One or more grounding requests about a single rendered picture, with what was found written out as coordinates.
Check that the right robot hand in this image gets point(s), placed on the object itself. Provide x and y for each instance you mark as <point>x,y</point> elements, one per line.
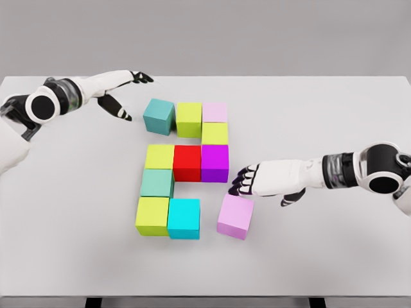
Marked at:
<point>282,176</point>

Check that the yellow-green block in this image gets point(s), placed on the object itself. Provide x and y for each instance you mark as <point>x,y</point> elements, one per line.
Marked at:
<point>214,133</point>
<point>152,215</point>
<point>159,156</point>
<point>188,118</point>

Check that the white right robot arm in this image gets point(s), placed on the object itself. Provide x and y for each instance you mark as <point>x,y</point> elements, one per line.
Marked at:
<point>382,173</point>

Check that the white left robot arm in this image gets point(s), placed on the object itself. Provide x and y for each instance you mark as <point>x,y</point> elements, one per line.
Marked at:
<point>41,104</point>

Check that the pink block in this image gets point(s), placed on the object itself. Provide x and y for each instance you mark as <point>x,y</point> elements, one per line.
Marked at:
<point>214,112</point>
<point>234,215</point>

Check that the cyan block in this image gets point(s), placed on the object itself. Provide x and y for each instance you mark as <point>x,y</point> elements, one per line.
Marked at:
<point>183,218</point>

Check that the dark teal block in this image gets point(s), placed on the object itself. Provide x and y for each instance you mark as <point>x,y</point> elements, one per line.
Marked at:
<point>157,110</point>

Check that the mint green block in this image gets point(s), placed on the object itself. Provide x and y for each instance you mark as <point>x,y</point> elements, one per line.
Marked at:
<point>156,182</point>

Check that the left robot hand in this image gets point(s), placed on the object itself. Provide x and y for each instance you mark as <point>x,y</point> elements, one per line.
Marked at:
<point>112,81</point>

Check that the purple block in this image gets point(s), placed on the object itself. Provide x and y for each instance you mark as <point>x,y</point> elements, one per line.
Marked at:
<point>214,162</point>

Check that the red block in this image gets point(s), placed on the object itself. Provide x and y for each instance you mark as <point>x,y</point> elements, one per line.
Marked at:
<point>187,162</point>

